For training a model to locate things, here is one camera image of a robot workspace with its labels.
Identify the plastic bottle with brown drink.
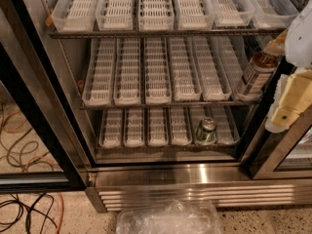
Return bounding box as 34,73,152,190
236,52,281,96

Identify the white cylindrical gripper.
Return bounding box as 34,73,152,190
263,4,312,130

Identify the green drink can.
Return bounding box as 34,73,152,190
195,117,217,145

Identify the open glass fridge door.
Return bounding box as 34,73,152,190
0,0,88,193

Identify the stainless steel fridge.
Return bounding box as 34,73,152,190
0,0,312,213

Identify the black cable on floor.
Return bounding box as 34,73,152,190
0,192,59,234

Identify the clear plastic bin on floor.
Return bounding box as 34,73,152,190
116,200,222,234

